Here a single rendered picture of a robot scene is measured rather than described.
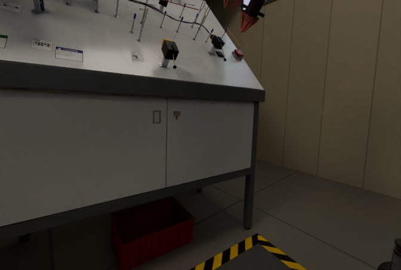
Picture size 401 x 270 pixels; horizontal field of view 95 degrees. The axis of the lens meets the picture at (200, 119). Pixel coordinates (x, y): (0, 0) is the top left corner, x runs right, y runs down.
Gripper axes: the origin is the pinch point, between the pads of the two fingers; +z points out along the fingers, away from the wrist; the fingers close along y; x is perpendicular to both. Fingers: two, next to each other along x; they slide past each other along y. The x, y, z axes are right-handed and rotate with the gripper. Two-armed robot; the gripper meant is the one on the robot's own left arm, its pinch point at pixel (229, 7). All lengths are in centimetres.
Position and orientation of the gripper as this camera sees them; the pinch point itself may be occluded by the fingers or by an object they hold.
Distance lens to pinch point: 107.3
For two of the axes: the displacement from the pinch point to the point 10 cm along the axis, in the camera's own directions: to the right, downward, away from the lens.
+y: -8.1, 0.6, -5.9
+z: -2.4, 8.7, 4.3
